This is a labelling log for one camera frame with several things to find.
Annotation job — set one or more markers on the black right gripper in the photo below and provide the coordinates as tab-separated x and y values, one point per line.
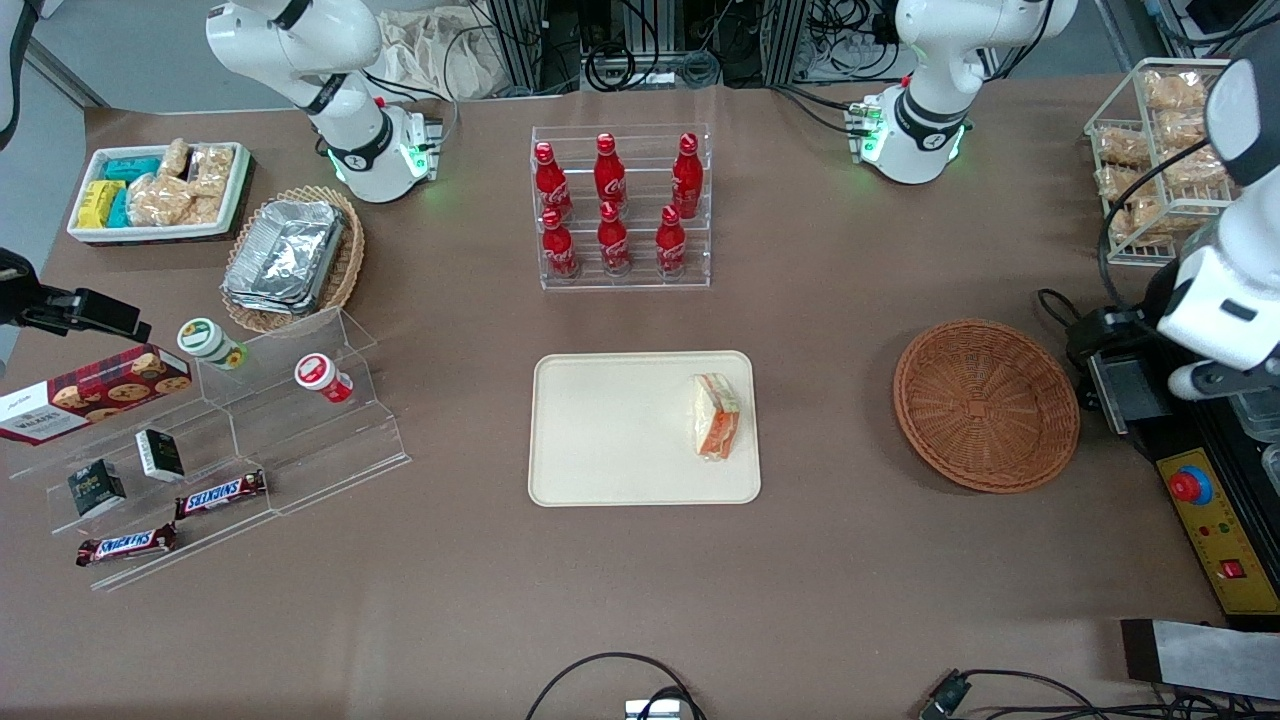
22	300

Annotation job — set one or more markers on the clear acrylic stepped display stand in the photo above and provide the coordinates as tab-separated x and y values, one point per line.
320	450

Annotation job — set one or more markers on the brown round wicker basket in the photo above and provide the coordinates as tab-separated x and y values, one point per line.
985	405

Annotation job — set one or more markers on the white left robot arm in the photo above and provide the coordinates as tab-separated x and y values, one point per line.
930	110

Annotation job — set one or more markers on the beige cloth bag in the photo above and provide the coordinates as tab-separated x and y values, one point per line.
450	60

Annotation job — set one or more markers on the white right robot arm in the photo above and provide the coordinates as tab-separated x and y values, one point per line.
350	130

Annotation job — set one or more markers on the red cola bottle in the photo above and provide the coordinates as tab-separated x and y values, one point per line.
613	245
609	180
670	245
551	185
687	180
559	250

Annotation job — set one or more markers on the triangular sandwich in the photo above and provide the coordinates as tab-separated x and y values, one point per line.
717	418

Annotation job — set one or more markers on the black box with gold lettering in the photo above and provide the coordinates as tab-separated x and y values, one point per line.
97	488

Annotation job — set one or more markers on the grey flat board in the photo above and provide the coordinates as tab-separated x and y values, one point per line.
1210	655

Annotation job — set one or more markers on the black machine housing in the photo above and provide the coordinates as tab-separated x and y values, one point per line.
1185	425

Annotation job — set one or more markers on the beige plastic serving tray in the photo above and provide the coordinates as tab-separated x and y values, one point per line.
620	430

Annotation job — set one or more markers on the small silver device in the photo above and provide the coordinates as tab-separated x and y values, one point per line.
652	711

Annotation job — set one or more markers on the light wicker basket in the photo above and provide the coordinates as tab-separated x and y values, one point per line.
345	270

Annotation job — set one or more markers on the red-lidded small cup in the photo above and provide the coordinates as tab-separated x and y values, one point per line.
315	372

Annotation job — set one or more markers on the clear bag of rice crackers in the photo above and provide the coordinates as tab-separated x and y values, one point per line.
213	165
176	157
207	208
158	200

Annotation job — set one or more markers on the black box with white side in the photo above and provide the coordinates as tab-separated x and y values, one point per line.
160	455

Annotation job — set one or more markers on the grey metal plate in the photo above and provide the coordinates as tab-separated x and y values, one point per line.
1130	395

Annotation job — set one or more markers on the teal snack packet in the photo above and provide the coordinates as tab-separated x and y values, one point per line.
119	210
132	167

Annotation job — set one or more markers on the clear bag of fried snacks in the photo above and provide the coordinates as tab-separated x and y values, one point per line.
1185	128
1122	147
1145	215
1190	167
1125	185
1172	90

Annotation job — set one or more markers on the Snickers chocolate bar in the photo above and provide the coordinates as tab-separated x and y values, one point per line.
125	544
220	494

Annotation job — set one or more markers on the red tartan Walkers cookie box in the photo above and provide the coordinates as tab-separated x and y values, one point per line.
100	390

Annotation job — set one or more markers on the green-lidded sunflower cup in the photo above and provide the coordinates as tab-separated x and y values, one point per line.
200	338

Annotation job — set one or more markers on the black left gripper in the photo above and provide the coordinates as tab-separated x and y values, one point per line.
1110	333

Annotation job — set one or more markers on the yellow control panel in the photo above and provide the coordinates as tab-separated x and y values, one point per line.
1215	540

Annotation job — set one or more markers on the clear plastic container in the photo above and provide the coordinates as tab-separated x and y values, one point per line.
1260	420

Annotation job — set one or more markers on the white rectangular snack tray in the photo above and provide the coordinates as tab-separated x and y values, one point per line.
150	231

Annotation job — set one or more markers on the clear acrylic bottle rack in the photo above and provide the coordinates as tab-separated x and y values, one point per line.
630	275

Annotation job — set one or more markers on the aluminium foil container stack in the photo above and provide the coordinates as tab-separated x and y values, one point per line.
285	255

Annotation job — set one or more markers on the red emergency stop button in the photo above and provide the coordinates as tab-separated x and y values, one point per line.
1190	486

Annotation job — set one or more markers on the yellow snack packet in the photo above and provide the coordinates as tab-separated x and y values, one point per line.
93	200

